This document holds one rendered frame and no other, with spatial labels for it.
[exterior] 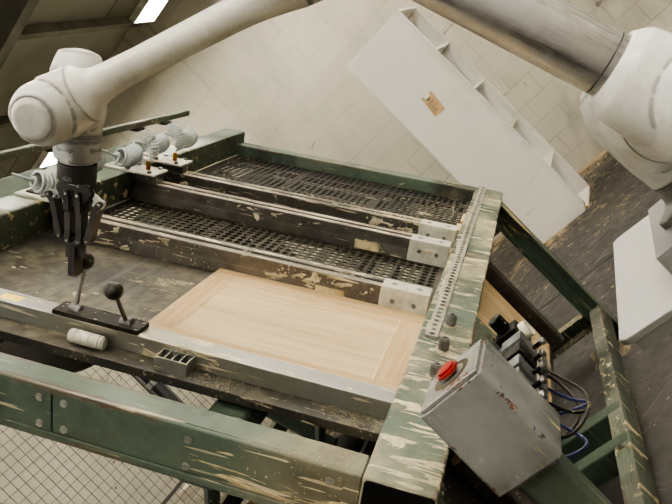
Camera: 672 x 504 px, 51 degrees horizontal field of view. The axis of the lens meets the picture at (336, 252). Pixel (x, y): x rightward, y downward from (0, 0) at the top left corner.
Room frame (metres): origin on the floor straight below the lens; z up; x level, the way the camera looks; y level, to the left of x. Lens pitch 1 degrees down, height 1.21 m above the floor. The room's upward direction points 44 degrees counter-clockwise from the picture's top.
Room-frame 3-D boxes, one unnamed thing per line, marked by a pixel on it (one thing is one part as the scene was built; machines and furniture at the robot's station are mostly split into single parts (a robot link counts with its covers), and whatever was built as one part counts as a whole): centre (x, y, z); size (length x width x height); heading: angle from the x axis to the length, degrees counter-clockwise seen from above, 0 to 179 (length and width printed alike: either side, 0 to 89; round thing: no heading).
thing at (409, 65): (5.64, -1.47, 1.03); 0.61 x 0.58 x 2.05; 152
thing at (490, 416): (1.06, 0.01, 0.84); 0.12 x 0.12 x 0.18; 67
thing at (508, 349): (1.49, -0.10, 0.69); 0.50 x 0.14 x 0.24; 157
